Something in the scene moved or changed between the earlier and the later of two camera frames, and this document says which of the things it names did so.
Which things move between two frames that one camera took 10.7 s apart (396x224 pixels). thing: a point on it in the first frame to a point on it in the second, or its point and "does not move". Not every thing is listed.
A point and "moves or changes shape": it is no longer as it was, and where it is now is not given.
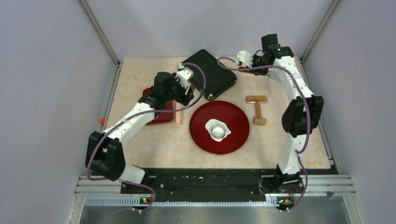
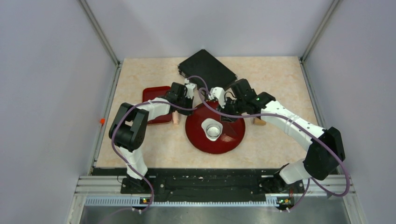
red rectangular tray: [162, 117] does not move
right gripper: [255, 71] to [227, 100]
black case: [219, 77] does not move
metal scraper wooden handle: [271, 73] to [226, 137]
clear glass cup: [218, 131] moves or changes shape
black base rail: [216, 185] does not move
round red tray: [228, 113] moves or changes shape
